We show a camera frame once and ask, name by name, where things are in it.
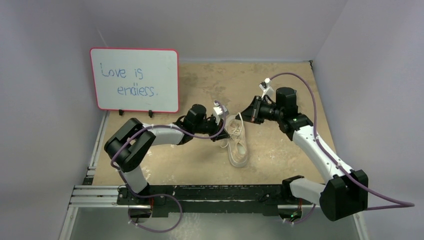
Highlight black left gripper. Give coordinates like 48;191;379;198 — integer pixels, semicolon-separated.
193;114;230;142

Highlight beige canvas sneaker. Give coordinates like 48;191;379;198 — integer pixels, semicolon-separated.
221;112;248;168

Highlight white shoelace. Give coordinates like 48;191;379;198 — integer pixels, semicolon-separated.
220;113;248;161

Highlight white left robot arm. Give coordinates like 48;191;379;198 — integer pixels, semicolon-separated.
104;101;230;205

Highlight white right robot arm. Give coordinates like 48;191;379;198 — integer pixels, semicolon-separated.
239;87;369;222

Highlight red framed whiteboard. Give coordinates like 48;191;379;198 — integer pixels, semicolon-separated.
89;47;180;113

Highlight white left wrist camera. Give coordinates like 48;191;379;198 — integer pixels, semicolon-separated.
213;101;229;122

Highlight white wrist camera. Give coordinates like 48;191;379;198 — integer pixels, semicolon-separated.
258;78;275;99
213;101;229;122

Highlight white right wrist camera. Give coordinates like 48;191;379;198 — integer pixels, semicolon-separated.
258;78;275;99

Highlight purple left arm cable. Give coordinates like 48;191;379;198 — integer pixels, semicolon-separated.
110;100;228;234

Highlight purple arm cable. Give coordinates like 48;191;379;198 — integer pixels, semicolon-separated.
269;72;415;226
110;100;228;234

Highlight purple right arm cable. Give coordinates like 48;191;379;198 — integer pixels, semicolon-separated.
269;72;415;226

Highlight silver aluminium frame rails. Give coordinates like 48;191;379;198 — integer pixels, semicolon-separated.
60;112;369;240

